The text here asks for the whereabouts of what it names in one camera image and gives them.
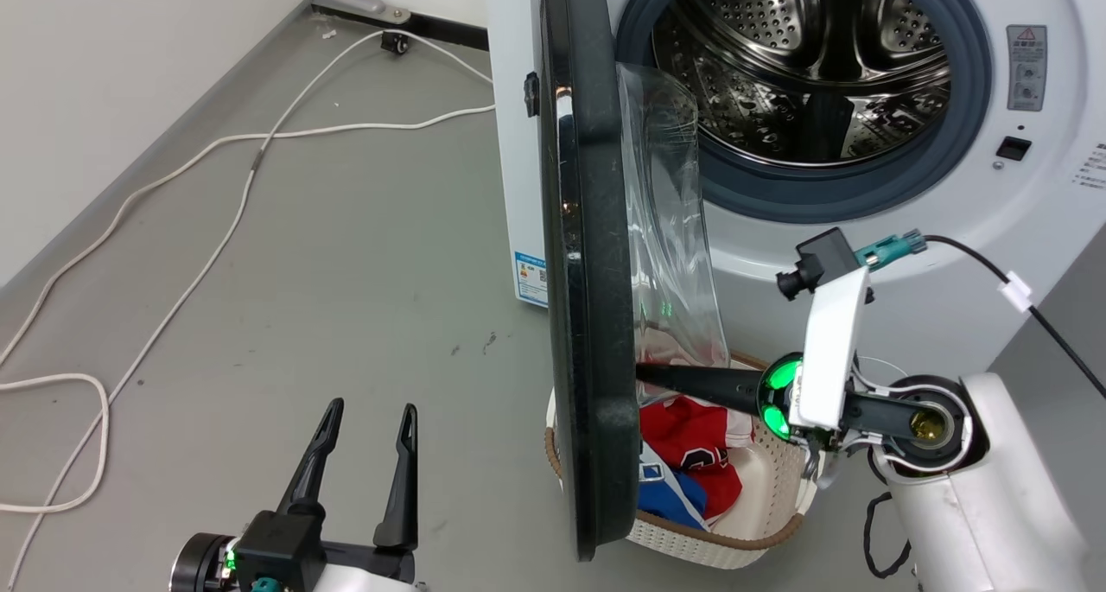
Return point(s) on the right gripper green ring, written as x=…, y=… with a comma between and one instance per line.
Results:
x=776, y=397

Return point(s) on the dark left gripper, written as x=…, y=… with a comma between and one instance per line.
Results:
x=371, y=564

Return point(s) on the dark round washing machine door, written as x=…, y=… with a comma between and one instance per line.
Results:
x=592, y=229

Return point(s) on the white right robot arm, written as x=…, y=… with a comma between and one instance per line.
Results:
x=994, y=506

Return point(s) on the white front-load washing machine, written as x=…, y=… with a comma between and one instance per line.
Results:
x=942, y=229

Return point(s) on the grey rubber door seal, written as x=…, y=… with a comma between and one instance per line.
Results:
x=972, y=99

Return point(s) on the red jersey garment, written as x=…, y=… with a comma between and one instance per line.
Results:
x=691, y=436

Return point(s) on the blue garment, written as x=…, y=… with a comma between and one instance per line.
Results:
x=670, y=501

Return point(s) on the white laundry basket brown rim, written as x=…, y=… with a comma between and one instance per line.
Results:
x=769, y=497

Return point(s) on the blue white energy sticker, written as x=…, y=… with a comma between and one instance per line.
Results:
x=531, y=278

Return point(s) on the perforated steel washer drum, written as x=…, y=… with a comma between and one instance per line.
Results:
x=778, y=65

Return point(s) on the small black caster wheel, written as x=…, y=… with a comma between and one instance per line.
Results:
x=395, y=43

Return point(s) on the grey warning label sticker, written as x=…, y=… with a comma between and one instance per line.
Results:
x=1026, y=65

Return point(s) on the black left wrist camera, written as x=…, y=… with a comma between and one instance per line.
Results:
x=278, y=544

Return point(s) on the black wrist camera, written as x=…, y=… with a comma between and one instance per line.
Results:
x=821, y=259
x=278, y=544

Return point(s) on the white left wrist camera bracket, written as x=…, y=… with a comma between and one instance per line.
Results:
x=371, y=585

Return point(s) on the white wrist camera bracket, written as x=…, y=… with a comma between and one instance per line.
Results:
x=831, y=350
x=371, y=585

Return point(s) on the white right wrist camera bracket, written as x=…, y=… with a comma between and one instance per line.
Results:
x=831, y=350

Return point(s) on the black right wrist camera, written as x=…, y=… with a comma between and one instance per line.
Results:
x=821, y=259

